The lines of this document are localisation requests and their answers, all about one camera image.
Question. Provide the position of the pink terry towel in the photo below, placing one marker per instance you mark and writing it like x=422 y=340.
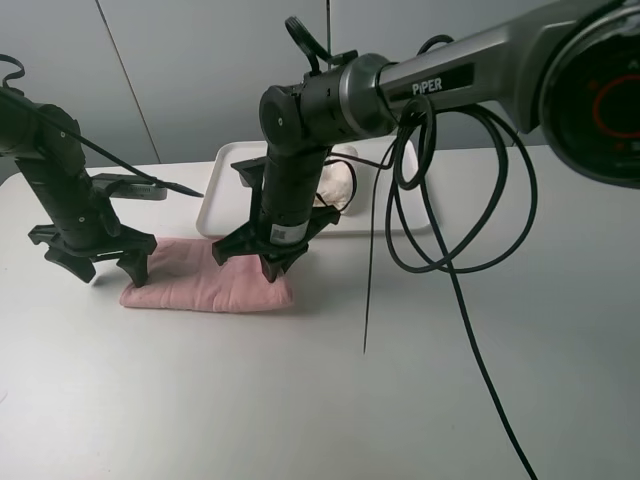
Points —
x=183 y=275

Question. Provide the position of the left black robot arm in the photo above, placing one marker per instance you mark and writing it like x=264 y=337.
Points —
x=44 y=142

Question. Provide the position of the cream white terry towel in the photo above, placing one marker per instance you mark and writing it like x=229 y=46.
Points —
x=336 y=183

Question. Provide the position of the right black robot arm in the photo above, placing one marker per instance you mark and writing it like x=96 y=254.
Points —
x=569 y=68

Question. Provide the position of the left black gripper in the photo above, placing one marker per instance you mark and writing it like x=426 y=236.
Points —
x=83 y=222

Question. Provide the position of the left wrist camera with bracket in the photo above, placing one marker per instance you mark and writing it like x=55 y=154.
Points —
x=130 y=187

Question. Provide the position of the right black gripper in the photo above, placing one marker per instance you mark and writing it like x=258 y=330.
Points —
x=282 y=218

